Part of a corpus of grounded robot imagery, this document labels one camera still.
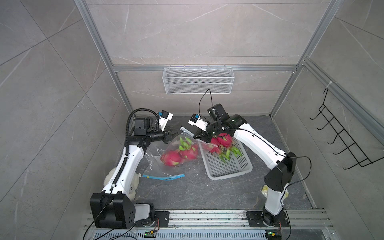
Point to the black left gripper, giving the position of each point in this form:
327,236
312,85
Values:
166,137

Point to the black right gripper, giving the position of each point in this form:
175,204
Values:
203,136

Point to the zip-top bag with dragon fruit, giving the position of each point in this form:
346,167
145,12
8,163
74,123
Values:
184,148

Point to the zip-top bag with blue seal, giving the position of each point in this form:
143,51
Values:
157,170

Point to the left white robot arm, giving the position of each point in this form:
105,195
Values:
112,208

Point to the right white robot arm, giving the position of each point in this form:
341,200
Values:
282,165

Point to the yellow-green packaged snack bag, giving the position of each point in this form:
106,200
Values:
265,190

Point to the white perforated plastic basket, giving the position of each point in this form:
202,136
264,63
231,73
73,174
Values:
229,166

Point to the white plush teddy bear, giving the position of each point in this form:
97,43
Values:
133,187

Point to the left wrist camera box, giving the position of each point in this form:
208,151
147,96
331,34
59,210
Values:
164,117

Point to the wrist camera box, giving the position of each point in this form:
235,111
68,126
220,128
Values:
197,121
164,117

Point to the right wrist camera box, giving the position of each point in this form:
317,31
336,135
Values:
197,121

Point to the white wire mesh wall basket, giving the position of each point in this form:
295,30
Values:
194,80

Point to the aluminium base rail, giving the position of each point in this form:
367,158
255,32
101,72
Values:
223,225

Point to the black wire wall hook rack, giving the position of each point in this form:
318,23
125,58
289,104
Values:
342,135

